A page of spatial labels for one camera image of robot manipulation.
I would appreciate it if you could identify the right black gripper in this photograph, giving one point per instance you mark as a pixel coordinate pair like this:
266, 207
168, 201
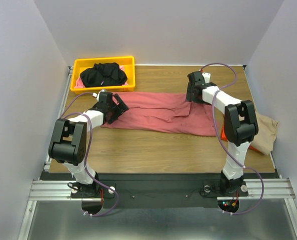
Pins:
191, 94

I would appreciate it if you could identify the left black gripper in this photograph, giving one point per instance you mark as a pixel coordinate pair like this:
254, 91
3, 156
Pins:
120, 109

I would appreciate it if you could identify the pink red t shirt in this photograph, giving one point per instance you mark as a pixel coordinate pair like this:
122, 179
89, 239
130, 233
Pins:
166, 113

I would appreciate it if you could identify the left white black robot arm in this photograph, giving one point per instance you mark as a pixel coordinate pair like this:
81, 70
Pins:
71, 139

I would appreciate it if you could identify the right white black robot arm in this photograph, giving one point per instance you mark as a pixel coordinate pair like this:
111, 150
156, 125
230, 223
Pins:
240, 127

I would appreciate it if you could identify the black t shirt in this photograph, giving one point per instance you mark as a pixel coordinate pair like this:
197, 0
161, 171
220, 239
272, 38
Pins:
103, 75

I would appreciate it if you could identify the light pink t shirt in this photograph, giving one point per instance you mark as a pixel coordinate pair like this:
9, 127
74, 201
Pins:
81, 83

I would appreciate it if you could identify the yellow plastic bin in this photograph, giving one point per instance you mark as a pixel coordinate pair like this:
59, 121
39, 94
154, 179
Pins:
109, 73

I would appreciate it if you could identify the folded orange t shirt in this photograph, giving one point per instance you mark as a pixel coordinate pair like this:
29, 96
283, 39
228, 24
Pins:
224, 138

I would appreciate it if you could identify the folded beige t shirt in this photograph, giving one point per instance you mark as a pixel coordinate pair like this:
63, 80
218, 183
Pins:
267, 134

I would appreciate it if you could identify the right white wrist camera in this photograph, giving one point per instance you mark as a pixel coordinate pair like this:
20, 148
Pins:
207, 77

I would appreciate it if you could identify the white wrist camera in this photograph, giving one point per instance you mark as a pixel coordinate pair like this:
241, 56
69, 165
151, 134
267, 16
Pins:
97, 95
207, 77

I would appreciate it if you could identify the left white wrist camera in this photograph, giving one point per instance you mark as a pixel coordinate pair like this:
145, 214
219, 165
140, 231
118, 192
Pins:
97, 95

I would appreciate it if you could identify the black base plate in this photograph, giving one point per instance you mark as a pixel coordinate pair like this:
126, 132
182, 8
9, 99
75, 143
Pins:
147, 190

